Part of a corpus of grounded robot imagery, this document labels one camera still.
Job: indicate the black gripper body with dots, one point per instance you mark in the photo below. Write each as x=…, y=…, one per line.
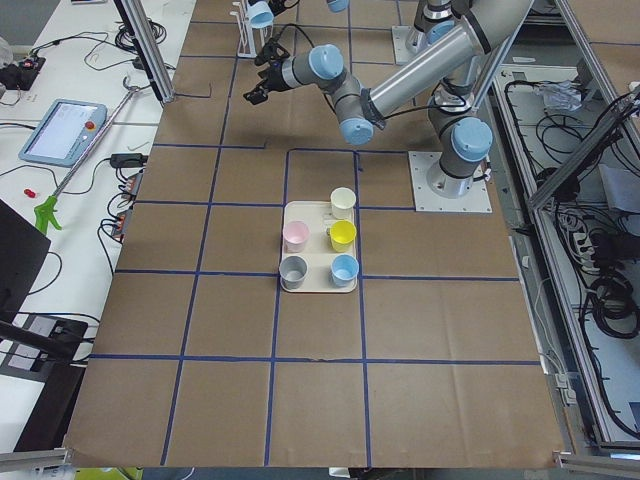
x=273, y=76

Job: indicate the light blue cup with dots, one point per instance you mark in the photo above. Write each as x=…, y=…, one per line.
x=260, y=14
x=344, y=269

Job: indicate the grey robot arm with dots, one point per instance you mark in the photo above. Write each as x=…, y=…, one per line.
x=435, y=20
x=475, y=30

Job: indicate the cream white cup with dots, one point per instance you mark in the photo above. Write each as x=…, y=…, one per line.
x=342, y=200

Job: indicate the pink cup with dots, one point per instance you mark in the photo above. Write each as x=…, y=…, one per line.
x=295, y=236

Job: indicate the yellow cup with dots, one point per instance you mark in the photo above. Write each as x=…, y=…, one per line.
x=342, y=235

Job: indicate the grey cup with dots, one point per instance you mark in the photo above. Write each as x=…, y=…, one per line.
x=293, y=270

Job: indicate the cream plastic tray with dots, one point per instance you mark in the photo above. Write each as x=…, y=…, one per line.
x=318, y=252

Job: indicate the black power adapter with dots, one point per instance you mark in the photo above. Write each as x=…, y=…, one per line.
x=127, y=160

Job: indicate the blue teach pendant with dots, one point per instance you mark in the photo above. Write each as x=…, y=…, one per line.
x=67, y=126

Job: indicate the white wire cup rack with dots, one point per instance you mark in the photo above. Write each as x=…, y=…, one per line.
x=251, y=40

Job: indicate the aluminium frame post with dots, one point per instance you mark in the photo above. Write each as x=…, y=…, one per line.
x=137, y=25

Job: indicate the green handled reach grabber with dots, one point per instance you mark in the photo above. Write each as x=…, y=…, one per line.
x=45, y=212

